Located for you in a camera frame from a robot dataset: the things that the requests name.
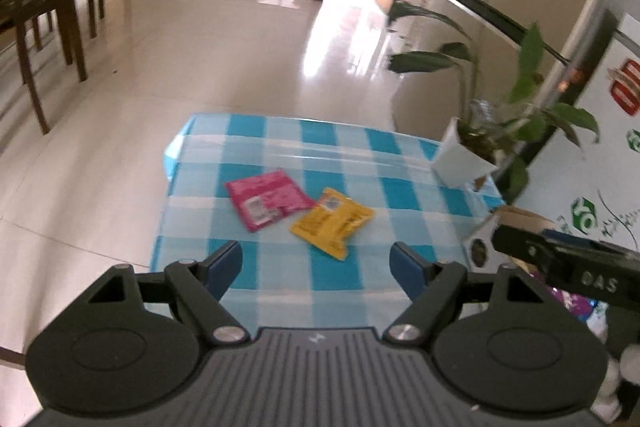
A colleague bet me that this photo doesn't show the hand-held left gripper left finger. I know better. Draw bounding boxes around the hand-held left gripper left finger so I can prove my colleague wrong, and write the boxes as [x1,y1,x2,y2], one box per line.
[86,241,250,346]

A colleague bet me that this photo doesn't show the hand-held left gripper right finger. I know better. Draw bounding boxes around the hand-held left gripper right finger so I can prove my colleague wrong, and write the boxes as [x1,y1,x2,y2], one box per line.
[382,241,552,346]

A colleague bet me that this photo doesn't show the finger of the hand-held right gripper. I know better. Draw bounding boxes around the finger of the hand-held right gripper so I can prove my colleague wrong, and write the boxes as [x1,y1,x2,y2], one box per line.
[491,224,640,311]

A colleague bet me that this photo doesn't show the purple snack packet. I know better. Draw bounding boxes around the purple snack packet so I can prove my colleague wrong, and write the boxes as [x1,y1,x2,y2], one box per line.
[549,284,597,324]

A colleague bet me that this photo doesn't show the brown cardboard box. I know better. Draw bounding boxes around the brown cardboard box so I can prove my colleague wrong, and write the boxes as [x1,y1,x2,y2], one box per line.
[462,206,640,425]

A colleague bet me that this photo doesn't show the pink snack packet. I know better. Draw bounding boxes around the pink snack packet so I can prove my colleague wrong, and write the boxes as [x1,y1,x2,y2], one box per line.
[225,168,315,234]

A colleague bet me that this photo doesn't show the yellow snack packet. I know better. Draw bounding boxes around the yellow snack packet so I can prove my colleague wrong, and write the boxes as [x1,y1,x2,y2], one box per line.
[290,187,376,261]

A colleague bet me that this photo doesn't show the white plant pot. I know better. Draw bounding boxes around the white plant pot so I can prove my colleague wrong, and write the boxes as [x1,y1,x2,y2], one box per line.
[431,117,500,190]

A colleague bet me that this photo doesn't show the blue checked tablecloth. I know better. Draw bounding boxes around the blue checked tablecloth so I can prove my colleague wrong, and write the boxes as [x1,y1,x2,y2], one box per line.
[149,112,506,341]

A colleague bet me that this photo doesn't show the white printed carton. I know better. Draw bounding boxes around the white printed carton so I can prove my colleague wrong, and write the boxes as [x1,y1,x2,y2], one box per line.
[554,13,640,254]

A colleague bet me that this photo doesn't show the green leafy houseplant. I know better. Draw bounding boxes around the green leafy houseplant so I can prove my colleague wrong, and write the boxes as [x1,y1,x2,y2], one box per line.
[387,0,601,204]

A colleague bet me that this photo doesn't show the wooden furniture leg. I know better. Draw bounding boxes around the wooden furniture leg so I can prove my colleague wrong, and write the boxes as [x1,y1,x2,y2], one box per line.
[0,347,29,366]

